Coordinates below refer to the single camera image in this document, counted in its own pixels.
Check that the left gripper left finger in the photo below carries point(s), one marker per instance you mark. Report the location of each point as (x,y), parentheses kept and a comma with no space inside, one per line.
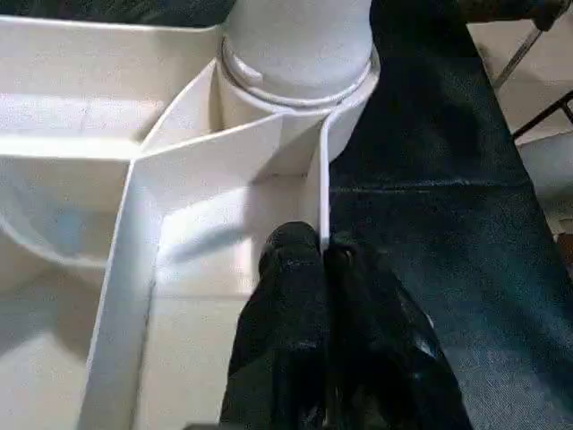
(286,322)

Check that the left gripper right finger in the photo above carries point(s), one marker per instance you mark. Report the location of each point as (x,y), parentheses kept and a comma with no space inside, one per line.
(380,349)

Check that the dark cushioned folding stool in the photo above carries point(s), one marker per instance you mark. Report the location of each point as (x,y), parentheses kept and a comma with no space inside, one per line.
(506,11)

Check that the white plastic table leg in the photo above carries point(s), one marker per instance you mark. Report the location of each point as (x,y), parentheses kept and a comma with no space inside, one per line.
(300,45)

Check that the white plastic table top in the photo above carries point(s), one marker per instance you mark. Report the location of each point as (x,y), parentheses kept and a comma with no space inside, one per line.
(89,134)

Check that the black work mat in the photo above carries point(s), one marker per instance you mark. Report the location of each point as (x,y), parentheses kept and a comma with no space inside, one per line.
(447,246)

